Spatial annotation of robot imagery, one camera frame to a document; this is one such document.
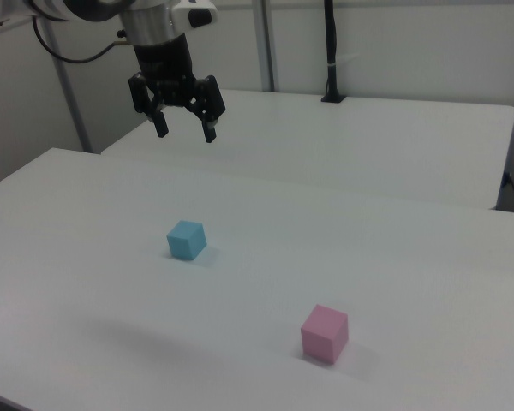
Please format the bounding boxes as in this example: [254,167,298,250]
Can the upright aluminium frame post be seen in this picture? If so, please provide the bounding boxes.
[255,0,280,92]

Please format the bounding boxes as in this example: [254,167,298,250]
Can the white table with thick edge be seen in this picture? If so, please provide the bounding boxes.
[99,88,514,211]

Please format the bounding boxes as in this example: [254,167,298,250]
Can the pink cube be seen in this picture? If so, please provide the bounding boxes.
[300,303,350,366]

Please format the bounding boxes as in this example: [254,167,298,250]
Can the black pole with base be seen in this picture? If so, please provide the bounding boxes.
[320,0,347,104]

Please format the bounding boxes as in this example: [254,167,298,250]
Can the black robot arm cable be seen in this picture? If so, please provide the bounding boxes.
[32,15,133,65]

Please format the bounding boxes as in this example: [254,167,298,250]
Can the blue cube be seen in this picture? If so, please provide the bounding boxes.
[166,219,208,262]

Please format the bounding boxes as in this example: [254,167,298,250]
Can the white zip tie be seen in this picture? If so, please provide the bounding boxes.
[327,52,361,69]

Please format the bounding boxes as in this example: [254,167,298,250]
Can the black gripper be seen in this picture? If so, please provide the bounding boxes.
[128,35,227,144]

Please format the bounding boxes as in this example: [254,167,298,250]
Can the slanted aluminium frame post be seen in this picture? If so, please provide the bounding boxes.
[37,12,94,154]

